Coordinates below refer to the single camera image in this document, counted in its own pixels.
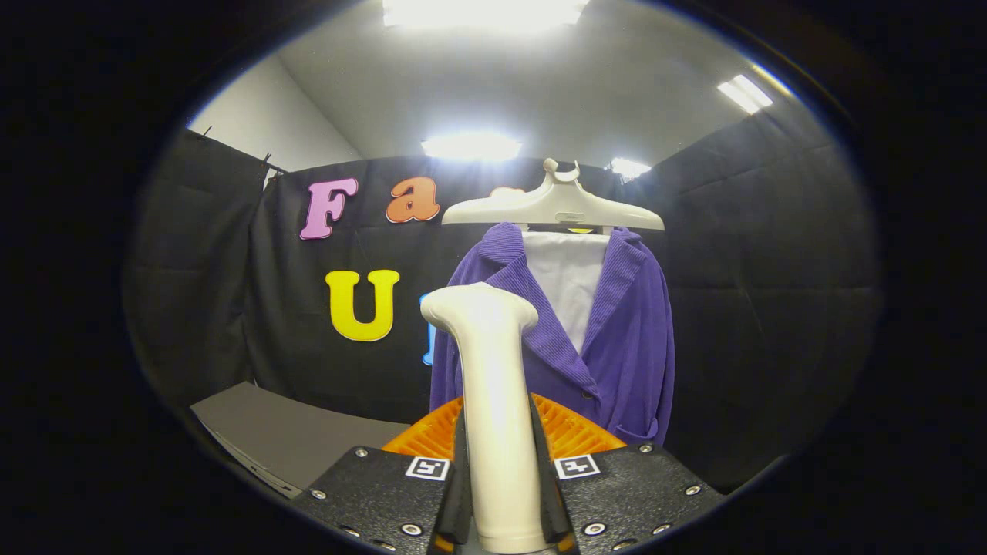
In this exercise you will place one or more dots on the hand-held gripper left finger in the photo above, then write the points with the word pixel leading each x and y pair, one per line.
pixel 461 501

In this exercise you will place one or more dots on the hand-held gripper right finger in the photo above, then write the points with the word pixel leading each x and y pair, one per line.
pixel 549 501

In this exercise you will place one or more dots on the white garment steamer head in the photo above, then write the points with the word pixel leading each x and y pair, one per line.
pixel 497 416

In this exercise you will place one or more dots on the grey cabinet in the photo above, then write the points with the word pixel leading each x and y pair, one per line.
pixel 293 432

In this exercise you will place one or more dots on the white backing board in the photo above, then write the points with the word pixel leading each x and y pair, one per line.
pixel 570 277

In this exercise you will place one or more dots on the black backdrop cloth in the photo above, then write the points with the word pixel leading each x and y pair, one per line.
pixel 756 293

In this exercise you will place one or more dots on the white plastic hanger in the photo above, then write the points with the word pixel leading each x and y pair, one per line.
pixel 555 204

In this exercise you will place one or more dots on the ceiling light panel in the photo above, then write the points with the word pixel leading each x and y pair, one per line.
pixel 470 146
pixel 744 94
pixel 630 168
pixel 486 11

